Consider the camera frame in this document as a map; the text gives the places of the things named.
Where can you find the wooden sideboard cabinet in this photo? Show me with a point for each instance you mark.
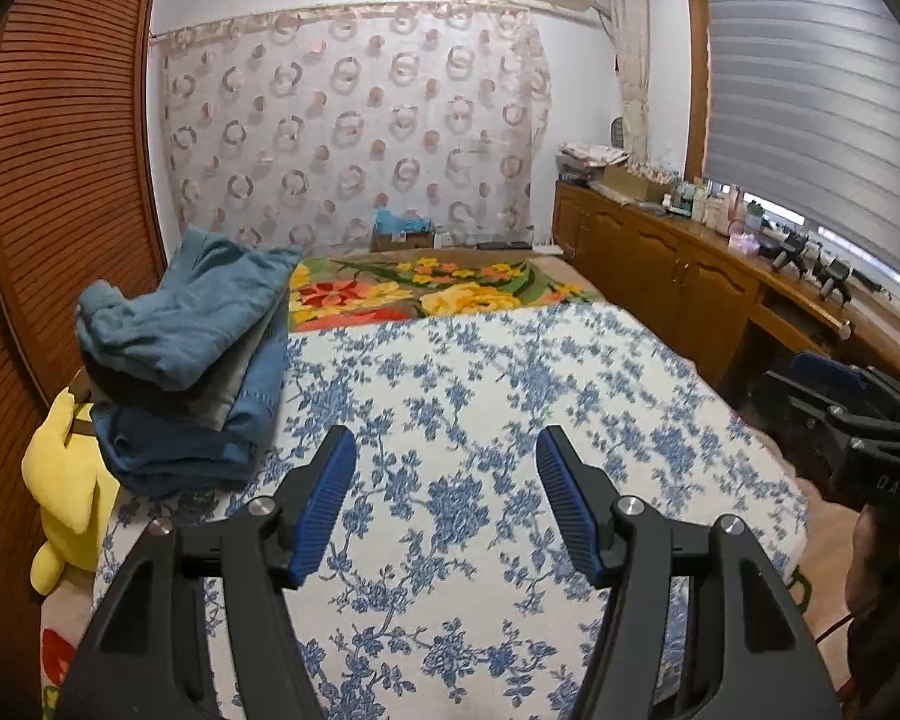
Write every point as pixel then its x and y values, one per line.
pixel 733 316

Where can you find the grey green folded garment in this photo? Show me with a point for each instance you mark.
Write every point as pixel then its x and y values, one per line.
pixel 209 402

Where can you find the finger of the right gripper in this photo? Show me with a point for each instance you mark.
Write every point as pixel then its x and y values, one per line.
pixel 822 373
pixel 787 411

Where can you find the blue denim folded jeans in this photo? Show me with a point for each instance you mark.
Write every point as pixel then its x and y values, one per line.
pixel 141 436

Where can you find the cream lace side curtain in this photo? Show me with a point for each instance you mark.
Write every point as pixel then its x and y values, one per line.
pixel 629 26

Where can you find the brown cardboard box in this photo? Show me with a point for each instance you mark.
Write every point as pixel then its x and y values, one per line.
pixel 635 186

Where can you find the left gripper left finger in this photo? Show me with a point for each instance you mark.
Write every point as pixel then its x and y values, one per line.
pixel 145 653

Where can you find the brown louvred wardrobe door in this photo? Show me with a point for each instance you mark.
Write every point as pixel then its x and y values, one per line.
pixel 76 205

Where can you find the black spare gripper near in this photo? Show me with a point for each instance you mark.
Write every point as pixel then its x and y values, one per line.
pixel 833 277

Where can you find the teal blue pants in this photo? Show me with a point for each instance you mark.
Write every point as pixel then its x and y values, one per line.
pixel 213 292

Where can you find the dark olive folded garment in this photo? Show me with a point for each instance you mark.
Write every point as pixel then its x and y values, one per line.
pixel 121 389

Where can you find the colourful flower blanket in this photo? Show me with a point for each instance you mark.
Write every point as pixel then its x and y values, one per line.
pixel 331 293

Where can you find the pink circle pattern curtain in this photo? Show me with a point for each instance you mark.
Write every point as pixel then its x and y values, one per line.
pixel 306 127

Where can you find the blue floral bed sheet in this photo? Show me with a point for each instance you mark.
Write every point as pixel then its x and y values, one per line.
pixel 446 590

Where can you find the pink bottle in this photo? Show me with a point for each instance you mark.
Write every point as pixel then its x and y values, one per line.
pixel 733 213

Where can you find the yellow plush toy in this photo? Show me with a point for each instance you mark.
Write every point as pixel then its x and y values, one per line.
pixel 63 471

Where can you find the black spare gripper far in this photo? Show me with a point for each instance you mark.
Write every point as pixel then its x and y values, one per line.
pixel 791 253

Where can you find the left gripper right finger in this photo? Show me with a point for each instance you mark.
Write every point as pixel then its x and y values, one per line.
pixel 748 652

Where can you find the stack of papers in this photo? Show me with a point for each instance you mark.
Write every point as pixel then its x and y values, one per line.
pixel 579 163

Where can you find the grey window blind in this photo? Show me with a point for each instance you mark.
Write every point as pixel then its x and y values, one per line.
pixel 804 112

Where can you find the dark navy folded garment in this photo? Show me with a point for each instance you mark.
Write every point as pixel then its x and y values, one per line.
pixel 166 478

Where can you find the cardboard box with blue cloth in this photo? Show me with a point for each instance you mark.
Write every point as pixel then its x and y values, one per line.
pixel 393 232

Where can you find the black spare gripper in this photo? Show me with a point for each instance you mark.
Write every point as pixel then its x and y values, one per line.
pixel 791 253
pixel 833 277

